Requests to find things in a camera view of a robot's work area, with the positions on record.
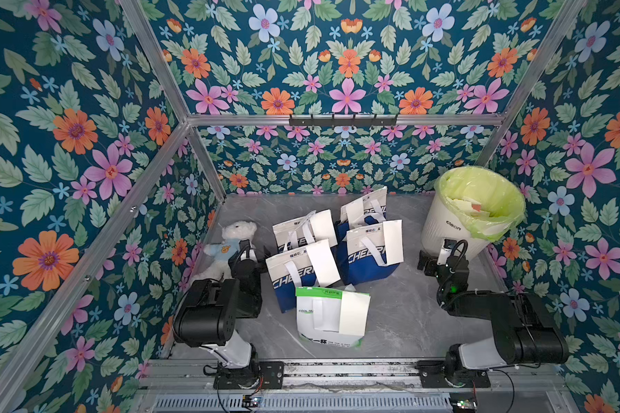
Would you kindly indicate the green white takeout bag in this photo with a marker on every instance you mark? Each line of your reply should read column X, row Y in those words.
column 317, row 317

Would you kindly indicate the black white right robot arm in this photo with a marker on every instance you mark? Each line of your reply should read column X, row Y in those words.
column 524, row 335

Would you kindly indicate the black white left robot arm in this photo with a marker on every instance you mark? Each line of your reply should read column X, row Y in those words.
column 206, row 319

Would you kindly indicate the back left blue white bag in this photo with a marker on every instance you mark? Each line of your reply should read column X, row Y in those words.
column 294, row 233

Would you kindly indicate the blue white bag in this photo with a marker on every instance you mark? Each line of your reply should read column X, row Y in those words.
column 294, row 233
column 369, row 209
column 288, row 271
column 361, row 256

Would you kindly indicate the back right blue white bag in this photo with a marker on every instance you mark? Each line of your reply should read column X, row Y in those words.
column 369, row 209

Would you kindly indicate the front left blue white bag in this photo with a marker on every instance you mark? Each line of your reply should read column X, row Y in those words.
column 288, row 271

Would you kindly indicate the white teddy bear blue shirt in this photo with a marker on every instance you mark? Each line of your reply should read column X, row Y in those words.
column 236, row 245

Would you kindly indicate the paper scraps in bin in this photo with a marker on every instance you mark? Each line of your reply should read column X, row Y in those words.
column 467, row 209

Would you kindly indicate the white trash bin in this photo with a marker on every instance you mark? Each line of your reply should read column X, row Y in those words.
column 435, row 233

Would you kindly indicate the black wall hook rail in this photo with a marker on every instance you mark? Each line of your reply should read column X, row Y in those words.
column 326, row 121

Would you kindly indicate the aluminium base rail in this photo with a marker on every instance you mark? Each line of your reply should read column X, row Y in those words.
column 350, row 385

